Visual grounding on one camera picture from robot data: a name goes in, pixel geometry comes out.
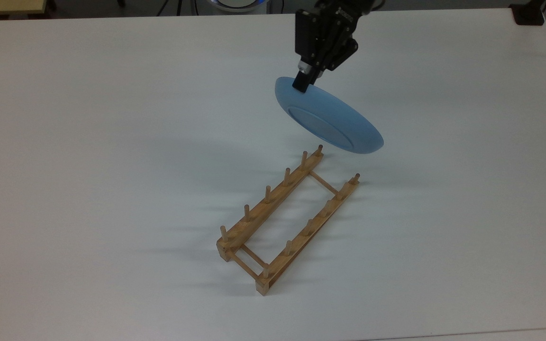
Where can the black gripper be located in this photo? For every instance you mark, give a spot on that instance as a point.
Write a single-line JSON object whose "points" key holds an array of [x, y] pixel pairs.
{"points": [[311, 33]]}

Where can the white side table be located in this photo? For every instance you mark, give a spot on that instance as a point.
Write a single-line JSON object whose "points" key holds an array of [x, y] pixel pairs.
{"points": [[514, 335]]}

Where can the blue plate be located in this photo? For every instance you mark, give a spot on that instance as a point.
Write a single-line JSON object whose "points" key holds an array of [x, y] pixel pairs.
{"points": [[330, 123]]}

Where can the light wooden table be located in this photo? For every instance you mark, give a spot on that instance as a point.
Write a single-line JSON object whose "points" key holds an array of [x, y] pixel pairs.
{"points": [[7, 5]]}

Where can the black mount base block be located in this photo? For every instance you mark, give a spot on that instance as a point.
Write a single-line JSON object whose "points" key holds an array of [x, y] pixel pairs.
{"points": [[529, 14]]}

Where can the wooden plate rack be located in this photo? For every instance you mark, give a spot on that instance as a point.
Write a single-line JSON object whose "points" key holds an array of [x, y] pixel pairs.
{"points": [[262, 284]]}

